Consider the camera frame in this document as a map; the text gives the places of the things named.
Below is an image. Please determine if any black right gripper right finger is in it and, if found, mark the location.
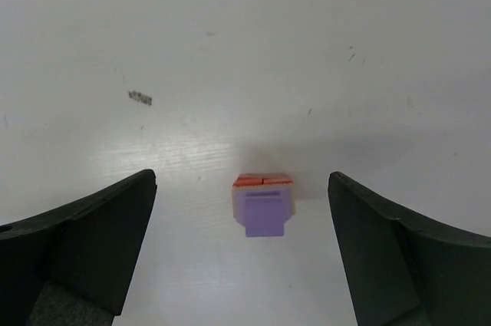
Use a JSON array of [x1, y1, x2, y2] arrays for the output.
[[328, 172, 490, 325]]

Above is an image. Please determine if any small purple block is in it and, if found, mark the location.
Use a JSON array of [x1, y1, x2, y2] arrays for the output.
[[245, 198, 285, 237]]

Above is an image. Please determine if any large purple roof block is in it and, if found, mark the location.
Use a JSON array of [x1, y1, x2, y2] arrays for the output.
[[234, 192, 287, 226]]

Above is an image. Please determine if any red wood block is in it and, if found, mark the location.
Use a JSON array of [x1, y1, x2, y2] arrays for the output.
[[262, 174, 293, 186]]

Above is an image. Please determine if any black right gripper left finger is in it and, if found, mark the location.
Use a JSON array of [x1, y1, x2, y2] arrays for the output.
[[1, 170, 157, 325]]

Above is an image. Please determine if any red block with letter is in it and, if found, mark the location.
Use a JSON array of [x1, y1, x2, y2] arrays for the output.
[[232, 174, 263, 188]]

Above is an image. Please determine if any natural wood block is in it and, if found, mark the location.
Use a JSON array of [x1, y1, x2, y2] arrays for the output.
[[232, 183, 296, 221]]

